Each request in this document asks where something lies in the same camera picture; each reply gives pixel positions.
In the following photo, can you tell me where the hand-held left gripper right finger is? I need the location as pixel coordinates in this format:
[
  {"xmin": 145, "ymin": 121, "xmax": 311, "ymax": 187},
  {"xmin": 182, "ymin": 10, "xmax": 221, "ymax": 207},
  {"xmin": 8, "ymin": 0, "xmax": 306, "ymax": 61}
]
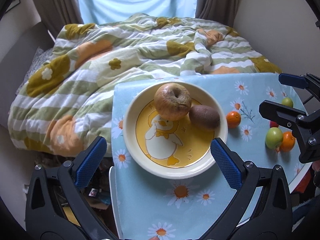
[{"xmin": 197, "ymin": 137, "xmax": 293, "ymax": 240}]

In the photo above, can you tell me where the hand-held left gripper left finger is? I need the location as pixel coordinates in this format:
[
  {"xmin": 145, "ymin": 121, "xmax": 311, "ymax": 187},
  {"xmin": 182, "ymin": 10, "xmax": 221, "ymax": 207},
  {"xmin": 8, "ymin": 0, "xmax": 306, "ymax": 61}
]
[{"xmin": 25, "ymin": 136, "xmax": 118, "ymax": 240}]

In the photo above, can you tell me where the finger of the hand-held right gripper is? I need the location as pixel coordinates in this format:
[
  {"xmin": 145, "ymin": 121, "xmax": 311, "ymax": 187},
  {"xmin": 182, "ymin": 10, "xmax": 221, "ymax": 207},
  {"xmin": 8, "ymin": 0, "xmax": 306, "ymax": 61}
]
[
  {"xmin": 259, "ymin": 100, "xmax": 320, "ymax": 164},
  {"xmin": 278, "ymin": 73, "xmax": 320, "ymax": 93}
]

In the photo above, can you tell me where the green apple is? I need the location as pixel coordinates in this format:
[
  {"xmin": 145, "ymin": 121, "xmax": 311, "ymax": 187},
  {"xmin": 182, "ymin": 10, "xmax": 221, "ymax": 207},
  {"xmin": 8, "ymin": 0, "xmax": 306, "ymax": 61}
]
[{"xmin": 265, "ymin": 127, "xmax": 284, "ymax": 149}]

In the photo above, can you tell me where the mandarin orange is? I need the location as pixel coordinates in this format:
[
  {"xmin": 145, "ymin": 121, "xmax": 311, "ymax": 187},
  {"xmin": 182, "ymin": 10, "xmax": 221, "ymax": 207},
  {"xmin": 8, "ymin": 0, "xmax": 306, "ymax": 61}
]
[
  {"xmin": 279, "ymin": 131, "xmax": 296, "ymax": 152},
  {"xmin": 226, "ymin": 111, "xmax": 242, "ymax": 129}
]

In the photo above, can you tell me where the cream bowl with duck print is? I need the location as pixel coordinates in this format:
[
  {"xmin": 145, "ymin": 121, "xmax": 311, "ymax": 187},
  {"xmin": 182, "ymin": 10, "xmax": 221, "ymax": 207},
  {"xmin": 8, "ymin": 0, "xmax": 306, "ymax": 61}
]
[{"xmin": 123, "ymin": 82, "xmax": 228, "ymax": 180}]

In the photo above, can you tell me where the light blue daisy tablecloth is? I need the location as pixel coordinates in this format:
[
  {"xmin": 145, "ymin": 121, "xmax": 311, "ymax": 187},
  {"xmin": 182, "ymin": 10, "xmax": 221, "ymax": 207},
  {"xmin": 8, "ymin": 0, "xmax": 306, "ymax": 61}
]
[{"xmin": 111, "ymin": 72, "xmax": 313, "ymax": 240}]

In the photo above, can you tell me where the brown kiwi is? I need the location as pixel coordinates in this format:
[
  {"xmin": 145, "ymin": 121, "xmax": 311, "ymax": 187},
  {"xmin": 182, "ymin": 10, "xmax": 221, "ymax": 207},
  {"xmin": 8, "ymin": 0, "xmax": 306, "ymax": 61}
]
[{"xmin": 189, "ymin": 105, "xmax": 221, "ymax": 131}]

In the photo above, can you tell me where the orange red cloth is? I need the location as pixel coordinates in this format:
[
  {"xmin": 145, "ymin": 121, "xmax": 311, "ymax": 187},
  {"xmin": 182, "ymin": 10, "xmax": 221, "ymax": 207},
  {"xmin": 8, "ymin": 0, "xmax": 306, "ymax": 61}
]
[{"xmin": 291, "ymin": 166, "xmax": 317, "ymax": 198}]

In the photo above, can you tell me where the wrinkled brown apple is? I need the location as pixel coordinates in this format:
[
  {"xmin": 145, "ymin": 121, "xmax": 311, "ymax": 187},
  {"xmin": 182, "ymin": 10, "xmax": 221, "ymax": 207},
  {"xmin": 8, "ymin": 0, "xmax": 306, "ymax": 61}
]
[{"xmin": 154, "ymin": 82, "xmax": 192, "ymax": 121}]

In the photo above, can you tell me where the striped floral blanket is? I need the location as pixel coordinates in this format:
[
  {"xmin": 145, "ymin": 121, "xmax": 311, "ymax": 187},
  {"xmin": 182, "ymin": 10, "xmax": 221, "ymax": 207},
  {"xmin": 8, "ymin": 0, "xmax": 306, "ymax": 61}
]
[{"xmin": 7, "ymin": 14, "xmax": 283, "ymax": 159}]

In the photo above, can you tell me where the brown curtain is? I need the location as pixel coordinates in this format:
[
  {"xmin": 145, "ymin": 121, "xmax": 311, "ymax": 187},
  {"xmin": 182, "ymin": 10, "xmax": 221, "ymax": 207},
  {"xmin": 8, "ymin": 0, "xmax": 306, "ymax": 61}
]
[
  {"xmin": 195, "ymin": 0, "xmax": 240, "ymax": 27},
  {"xmin": 29, "ymin": 0, "xmax": 84, "ymax": 38}
]

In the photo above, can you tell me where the grey patterned bed sheet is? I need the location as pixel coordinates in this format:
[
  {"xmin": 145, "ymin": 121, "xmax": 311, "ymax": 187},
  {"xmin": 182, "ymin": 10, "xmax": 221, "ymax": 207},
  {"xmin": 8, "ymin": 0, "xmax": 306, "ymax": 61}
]
[{"xmin": 19, "ymin": 47, "xmax": 54, "ymax": 85}]

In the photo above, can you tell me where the framed wall picture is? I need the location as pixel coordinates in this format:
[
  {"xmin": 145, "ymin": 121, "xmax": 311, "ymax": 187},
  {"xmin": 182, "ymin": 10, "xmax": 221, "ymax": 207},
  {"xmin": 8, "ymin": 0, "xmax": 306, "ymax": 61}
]
[{"xmin": 5, "ymin": 0, "xmax": 22, "ymax": 13}]

